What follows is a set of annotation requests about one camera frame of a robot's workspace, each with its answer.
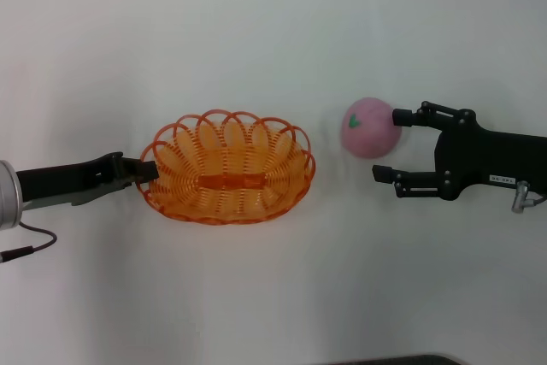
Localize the left arm cable with plug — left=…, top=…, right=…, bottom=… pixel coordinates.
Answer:
left=0, top=221, right=59, bottom=264

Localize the dark robot torso edge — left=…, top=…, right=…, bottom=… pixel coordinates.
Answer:
left=337, top=352, right=465, bottom=365

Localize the orange woven plastic basket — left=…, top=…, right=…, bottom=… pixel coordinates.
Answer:
left=135, top=109, right=316, bottom=226

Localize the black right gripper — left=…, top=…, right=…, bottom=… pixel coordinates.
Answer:
left=371, top=101, right=547, bottom=203

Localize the pink peach with green leaf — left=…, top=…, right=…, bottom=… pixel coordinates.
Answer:
left=340, top=97, right=403, bottom=160

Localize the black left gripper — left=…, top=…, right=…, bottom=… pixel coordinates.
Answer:
left=15, top=151, right=161, bottom=211

